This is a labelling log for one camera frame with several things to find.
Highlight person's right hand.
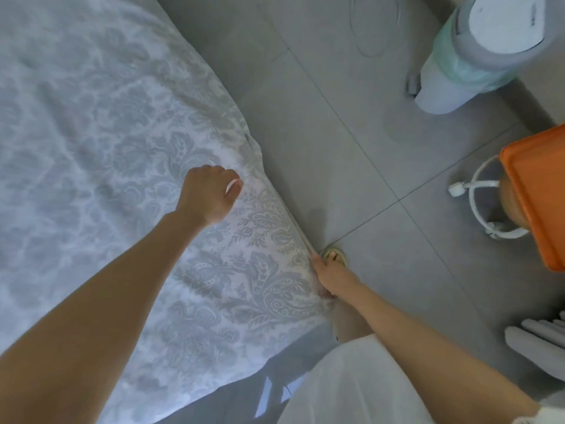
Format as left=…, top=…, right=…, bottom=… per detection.
left=309, top=251, right=365, bottom=304

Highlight person's left hand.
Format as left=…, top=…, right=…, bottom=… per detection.
left=174, top=165, right=244, bottom=231

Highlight blue-grey cloth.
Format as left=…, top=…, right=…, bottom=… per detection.
left=0, top=0, right=338, bottom=424

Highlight person's right forearm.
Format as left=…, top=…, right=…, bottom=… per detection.
left=348, top=285, right=540, bottom=424

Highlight person's left forearm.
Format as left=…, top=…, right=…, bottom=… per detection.
left=0, top=211, right=204, bottom=424

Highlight person's right leg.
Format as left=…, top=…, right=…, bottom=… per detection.
left=331, top=296, right=374, bottom=343

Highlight person's white shorts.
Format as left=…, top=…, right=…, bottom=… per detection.
left=278, top=334, right=437, bottom=424

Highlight person's white shirt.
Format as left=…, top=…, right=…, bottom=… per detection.
left=512, top=390, right=565, bottom=424

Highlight grey curtain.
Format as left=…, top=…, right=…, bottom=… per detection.
left=503, top=312, right=565, bottom=382

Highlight orange plastic basket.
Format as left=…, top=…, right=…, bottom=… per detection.
left=498, top=124, right=565, bottom=274

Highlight grey lidded trash can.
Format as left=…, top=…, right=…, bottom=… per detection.
left=405, top=0, right=549, bottom=115

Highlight beige strap sandal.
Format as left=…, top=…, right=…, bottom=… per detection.
left=321, top=247, right=350, bottom=267

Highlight thin grey floor cable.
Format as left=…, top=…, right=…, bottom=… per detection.
left=348, top=0, right=404, bottom=58

